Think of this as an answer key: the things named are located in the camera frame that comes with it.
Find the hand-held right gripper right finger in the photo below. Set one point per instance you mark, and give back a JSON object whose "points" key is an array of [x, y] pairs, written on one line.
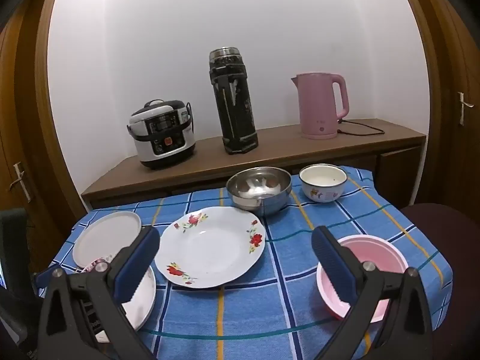
{"points": [[333, 266]]}

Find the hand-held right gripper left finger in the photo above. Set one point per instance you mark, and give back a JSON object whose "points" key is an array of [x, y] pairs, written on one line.
{"points": [[138, 262]]}

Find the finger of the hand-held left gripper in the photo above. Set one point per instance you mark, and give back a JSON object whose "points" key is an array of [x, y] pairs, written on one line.
{"points": [[41, 278]]}

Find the white plate with pink print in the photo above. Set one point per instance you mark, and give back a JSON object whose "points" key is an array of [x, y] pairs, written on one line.
{"points": [[144, 300]]}

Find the plain white plate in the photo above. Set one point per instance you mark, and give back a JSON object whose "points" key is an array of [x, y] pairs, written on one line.
{"points": [[105, 238]]}

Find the pink plastic bowl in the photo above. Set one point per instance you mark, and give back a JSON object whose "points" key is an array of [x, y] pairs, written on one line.
{"points": [[378, 255]]}

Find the white plate with red flowers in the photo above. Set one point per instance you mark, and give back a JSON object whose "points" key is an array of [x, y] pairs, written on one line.
{"points": [[210, 247]]}

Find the white enamel bowl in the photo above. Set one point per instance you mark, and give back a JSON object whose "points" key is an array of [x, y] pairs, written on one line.
{"points": [[322, 182]]}

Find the stainless steel bowl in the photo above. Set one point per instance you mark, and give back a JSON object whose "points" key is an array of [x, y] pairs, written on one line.
{"points": [[258, 191]]}

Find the blue checkered tablecloth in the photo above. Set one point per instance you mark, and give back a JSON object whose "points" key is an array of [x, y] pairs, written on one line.
{"points": [[262, 315]]}

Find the dark red chair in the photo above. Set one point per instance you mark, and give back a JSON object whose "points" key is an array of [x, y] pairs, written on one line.
{"points": [[446, 228]]}

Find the brown wooden sideboard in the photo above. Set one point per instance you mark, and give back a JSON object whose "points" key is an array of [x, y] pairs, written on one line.
{"points": [[285, 150]]}

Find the black and white rice cooker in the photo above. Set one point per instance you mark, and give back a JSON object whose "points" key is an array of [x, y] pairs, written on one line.
{"points": [[165, 138]]}

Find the pink electric kettle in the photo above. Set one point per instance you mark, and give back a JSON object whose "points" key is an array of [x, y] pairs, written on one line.
{"points": [[318, 105]]}

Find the black thermos flask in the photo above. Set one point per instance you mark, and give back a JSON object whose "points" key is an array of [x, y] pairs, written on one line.
{"points": [[234, 108]]}

